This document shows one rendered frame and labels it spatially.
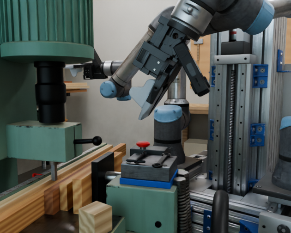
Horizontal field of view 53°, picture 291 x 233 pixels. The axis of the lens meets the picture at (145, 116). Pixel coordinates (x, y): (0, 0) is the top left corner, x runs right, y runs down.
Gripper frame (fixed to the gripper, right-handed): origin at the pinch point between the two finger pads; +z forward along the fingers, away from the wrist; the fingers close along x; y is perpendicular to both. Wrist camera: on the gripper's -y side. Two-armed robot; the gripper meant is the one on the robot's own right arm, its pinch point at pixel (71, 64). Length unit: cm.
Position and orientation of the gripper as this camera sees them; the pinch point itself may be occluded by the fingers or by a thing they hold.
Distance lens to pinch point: 158.3
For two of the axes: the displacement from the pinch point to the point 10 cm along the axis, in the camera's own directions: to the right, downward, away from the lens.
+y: 0.5, 9.7, 2.5
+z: -9.3, -0.4, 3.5
